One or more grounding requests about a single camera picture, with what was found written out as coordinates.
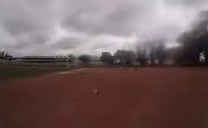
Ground red dirt ground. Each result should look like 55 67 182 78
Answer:
0 66 208 128

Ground long low pale building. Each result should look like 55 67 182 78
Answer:
6 55 74 66

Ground green grass field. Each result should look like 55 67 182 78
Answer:
0 64 76 82

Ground row of dark trees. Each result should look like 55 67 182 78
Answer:
77 8 208 66

